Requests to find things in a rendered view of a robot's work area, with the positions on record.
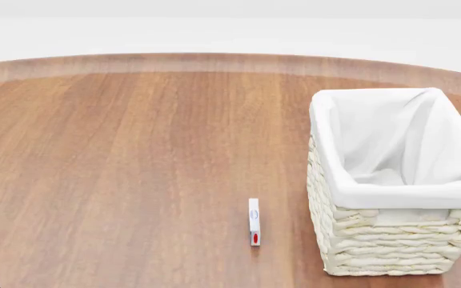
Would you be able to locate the white tomato sauce packet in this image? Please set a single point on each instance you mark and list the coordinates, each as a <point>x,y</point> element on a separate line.
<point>254,220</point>

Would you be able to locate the white cloth basket liner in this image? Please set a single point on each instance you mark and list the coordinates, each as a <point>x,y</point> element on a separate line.
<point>394,135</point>

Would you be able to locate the cream woven wicker basket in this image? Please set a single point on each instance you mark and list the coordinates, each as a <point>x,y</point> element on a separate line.
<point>382,249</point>

